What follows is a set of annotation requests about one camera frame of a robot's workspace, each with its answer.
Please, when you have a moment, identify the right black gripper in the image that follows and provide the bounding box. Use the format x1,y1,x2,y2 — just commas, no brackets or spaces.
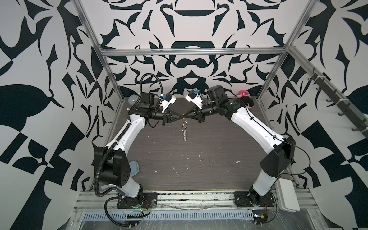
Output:
183,103,220,123

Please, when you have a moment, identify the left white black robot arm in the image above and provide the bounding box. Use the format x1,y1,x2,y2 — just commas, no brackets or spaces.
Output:
93,93,183,198

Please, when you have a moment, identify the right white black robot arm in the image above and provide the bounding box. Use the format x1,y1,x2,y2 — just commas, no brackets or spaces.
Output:
185,85,296,204

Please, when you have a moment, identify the pink black-haired doll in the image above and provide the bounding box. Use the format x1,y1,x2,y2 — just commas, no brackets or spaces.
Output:
237,90,254,108

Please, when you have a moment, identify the light blue pad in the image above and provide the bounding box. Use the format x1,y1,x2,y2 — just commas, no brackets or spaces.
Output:
129,161,140,177

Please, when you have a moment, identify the white box device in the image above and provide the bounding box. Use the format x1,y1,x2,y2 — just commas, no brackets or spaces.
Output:
276,178,300,213

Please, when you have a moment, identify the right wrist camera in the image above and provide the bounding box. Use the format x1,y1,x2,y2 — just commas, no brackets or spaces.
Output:
185,90,203,109

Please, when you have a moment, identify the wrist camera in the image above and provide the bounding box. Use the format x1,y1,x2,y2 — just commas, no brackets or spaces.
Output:
160,93,176,113
185,90,203,109

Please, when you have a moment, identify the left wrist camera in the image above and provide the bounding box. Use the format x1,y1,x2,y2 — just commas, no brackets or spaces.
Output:
160,93,176,113

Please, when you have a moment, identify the black corrugated cable conduit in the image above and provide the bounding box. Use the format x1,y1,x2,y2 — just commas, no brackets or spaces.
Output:
93,73,164,228

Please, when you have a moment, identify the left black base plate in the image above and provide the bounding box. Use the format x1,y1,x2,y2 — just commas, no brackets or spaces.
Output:
117,192,158,209

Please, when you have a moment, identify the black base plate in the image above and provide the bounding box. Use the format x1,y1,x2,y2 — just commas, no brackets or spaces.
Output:
117,192,158,209
233,191,275,208

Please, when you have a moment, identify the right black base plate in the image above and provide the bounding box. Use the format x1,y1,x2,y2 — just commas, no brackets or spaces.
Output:
233,191,275,208

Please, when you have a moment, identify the white ventilated cable duct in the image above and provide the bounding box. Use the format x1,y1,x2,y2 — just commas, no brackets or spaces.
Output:
83,209,254,221

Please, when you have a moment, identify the wall hook rail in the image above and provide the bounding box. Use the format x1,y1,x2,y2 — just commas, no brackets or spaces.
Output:
307,68,368,139

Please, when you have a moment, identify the aluminium frame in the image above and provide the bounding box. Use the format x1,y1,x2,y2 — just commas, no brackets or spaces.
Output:
71,0,368,139

